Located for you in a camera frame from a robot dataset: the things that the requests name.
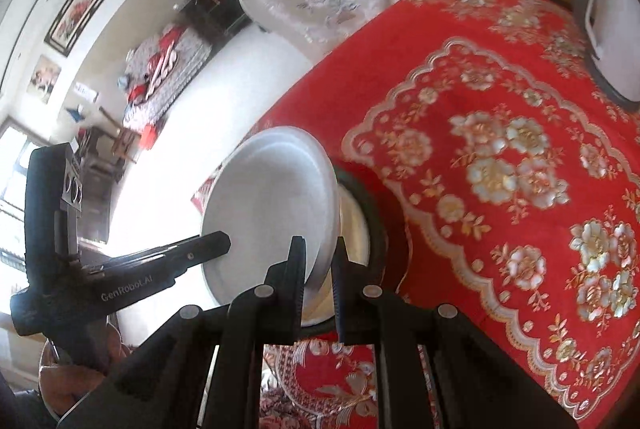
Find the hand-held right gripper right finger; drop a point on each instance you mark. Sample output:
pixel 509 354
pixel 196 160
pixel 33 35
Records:
pixel 341 294

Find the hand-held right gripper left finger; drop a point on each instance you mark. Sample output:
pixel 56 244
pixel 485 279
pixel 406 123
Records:
pixel 298 279

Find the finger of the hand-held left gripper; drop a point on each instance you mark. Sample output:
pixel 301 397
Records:
pixel 192 255

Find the dark green plastic bowl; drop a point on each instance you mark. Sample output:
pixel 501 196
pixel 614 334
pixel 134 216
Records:
pixel 378 234

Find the person's left hand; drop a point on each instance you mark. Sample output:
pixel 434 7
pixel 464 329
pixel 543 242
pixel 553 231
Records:
pixel 70 374

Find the window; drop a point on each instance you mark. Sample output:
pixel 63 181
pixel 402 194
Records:
pixel 15 169

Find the wooden chair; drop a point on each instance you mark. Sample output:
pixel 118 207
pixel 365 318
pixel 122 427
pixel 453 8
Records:
pixel 110 144

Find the bed with patterned blanket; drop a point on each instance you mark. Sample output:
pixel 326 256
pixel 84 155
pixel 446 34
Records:
pixel 160 69

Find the dark framed floral picture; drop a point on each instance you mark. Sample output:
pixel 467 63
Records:
pixel 77 11

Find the white electric kettle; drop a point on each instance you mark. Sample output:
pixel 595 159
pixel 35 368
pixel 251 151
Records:
pixel 612 29

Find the framed wall picture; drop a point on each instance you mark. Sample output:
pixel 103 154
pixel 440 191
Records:
pixel 45 78

